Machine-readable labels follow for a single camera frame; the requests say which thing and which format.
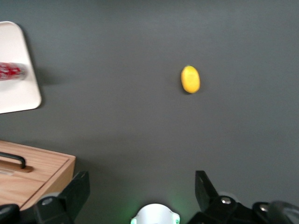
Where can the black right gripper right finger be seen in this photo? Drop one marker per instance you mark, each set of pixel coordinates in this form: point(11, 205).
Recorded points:
point(205, 193)

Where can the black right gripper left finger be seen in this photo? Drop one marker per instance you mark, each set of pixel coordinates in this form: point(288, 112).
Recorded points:
point(74, 193)

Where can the red coke bottle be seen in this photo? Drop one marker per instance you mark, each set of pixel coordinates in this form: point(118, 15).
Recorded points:
point(11, 71)

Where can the white plastic tray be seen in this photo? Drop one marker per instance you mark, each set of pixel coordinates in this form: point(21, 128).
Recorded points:
point(14, 98)

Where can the light wooden box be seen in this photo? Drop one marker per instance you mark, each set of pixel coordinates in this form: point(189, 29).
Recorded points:
point(42, 177)

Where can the yellow lemon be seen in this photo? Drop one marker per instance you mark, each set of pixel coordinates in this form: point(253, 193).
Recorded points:
point(190, 79)

